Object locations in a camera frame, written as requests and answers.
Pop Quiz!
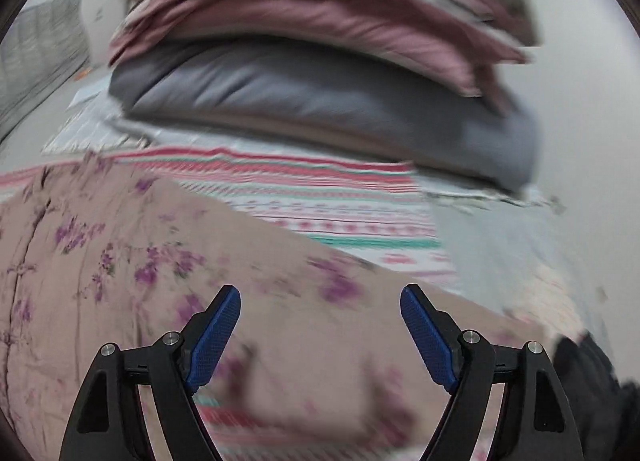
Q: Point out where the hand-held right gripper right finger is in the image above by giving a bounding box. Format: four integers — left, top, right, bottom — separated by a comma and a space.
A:
400, 284, 585, 461

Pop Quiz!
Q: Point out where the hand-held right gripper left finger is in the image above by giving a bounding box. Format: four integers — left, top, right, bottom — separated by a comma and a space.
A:
59, 285, 242, 461

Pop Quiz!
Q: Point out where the beige floral pillow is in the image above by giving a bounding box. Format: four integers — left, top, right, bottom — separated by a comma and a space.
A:
0, 153, 556, 461

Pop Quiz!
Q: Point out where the grey bed sheet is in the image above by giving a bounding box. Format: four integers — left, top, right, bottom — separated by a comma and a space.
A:
415, 176, 601, 342

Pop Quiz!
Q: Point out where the patterned red green blanket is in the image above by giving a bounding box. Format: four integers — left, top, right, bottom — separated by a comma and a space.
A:
0, 146, 466, 422

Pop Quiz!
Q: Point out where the dark cloth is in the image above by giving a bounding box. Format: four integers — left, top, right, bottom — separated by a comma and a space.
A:
552, 333, 640, 461

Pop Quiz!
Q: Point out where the grey pillow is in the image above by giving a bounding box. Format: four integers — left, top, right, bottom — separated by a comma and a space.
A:
107, 38, 543, 194

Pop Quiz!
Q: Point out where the quilted padded headboard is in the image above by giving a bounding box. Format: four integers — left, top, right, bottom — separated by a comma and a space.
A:
0, 0, 91, 126

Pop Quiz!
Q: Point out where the pink folded quilt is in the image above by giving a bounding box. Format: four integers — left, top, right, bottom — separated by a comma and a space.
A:
107, 0, 531, 106

